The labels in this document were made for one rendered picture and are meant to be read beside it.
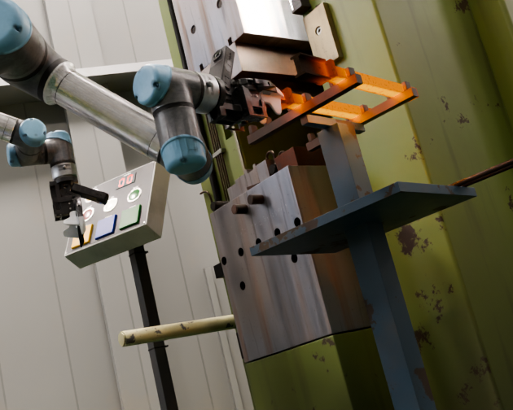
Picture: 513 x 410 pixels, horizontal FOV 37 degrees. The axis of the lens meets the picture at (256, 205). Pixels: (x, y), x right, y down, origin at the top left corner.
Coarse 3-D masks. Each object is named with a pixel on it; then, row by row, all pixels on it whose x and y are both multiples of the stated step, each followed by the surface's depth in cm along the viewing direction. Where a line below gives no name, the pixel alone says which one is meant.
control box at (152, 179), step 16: (128, 176) 260; (144, 176) 255; (160, 176) 256; (112, 192) 259; (128, 192) 254; (144, 192) 249; (160, 192) 252; (96, 208) 259; (112, 208) 253; (128, 208) 249; (144, 208) 244; (160, 208) 249; (96, 224) 253; (144, 224) 239; (160, 224) 246; (96, 240) 248; (112, 240) 245; (128, 240) 245; (144, 240) 245; (64, 256) 253; (80, 256) 252; (96, 256) 252
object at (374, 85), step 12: (300, 60) 147; (312, 60) 150; (324, 60) 152; (300, 72) 146; (312, 72) 147; (324, 72) 152; (336, 72) 152; (360, 72) 161; (372, 84) 163; (384, 84) 167; (396, 84) 171
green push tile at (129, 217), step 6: (138, 204) 246; (126, 210) 247; (132, 210) 246; (138, 210) 244; (126, 216) 245; (132, 216) 243; (138, 216) 242; (120, 222) 245; (126, 222) 243; (132, 222) 242; (120, 228) 244
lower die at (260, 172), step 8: (264, 160) 216; (272, 160) 218; (256, 168) 219; (264, 168) 217; (248, 176) 222; (256, 176) 219; (264, 176) 217; (240, 184) 225; (248, 184) 222; (232, 192) 229; (240, 192) 225
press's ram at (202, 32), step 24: (192, 0) 242; (216, 0) 232; (240, 0) 225; (264, 0) 232; (288, 0) 238; (192, 24) 242; (216, 24) 232; (240, 24) 223; (264, 24) 228; (288, 24) 234; (192, 48) 243; (216, 48) 233
